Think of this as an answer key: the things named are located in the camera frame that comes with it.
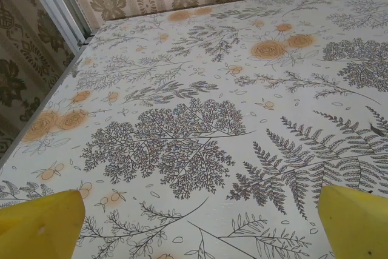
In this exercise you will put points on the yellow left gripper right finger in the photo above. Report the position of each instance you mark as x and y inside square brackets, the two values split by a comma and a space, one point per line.
[357, 228]

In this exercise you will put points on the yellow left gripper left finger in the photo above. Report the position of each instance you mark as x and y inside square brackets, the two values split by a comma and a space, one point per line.
[39, 228]

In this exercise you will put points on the floral print tablecloth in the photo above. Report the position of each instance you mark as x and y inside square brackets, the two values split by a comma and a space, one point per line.
[182, 89]

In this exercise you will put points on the aluminium frame post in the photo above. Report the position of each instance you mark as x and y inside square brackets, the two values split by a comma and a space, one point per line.
[54, 1]

